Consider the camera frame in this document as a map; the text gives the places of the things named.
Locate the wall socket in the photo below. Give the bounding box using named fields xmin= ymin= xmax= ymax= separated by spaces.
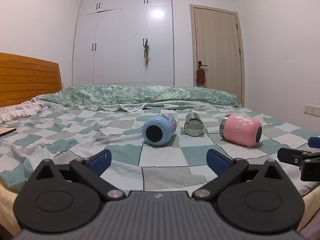
xmin=303 ymin=105 xmax=320 ymax=117

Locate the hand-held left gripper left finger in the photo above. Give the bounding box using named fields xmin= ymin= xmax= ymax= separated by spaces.
xmin=29 ymin=149 xmax=126 ymax=202

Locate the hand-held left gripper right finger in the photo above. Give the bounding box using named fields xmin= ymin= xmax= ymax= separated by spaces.
xmin=192 ymin=149 xmax=288 ymax=202

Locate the thin brown book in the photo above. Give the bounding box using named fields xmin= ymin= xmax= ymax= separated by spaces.
xmin=0 ymin=127 xmax=17 ymax=137

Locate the green hanging ornament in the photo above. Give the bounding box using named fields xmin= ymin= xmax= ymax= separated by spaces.
xmin=143 ymin=39 xmax=151 ymax=67

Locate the checkered bed sheet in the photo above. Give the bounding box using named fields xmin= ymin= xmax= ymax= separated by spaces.
xmin=0 ymin=102 xmax=320 ymax=198

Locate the pink cup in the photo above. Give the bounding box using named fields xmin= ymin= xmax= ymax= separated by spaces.
xmin=219 ymin=114 xmax=263 ymax=148

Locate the green floral quilt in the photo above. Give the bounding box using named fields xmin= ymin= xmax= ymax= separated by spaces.
xmin=37 ymin=84 xmax=242 ymax=112

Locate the blue cup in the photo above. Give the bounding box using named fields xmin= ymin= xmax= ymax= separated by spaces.
xmin=142 ymin=113 xmax=178 ymax=147

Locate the yellow mattress cover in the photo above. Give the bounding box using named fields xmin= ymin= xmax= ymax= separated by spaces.
xmin=0 ymin=179 xmax=320 ymax=237

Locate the floral lace pillow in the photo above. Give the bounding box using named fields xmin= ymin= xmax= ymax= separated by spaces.
xmin=0 ymin=101 xmax=45 ymax=125

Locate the beige door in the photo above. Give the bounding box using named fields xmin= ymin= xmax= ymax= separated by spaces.
xmin=189 ymin=4 xmax=245 ymax=106

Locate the stainless steel cup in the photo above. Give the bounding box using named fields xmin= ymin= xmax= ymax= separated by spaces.
xmin=184 ymin=113 xmax=204 ymax=137

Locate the brown hanging pouch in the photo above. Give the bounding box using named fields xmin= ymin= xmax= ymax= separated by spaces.
xmin=196 ymin=68 xmax=207 ymax=87

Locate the white wardrobe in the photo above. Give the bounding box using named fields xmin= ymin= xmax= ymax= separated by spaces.
xmin=72 ymin=0 xmax=175 ymax=87

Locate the wooden headboard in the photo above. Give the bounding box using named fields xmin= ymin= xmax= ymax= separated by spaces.
xmin=0 ymin=52 xmax=63 ymax=108

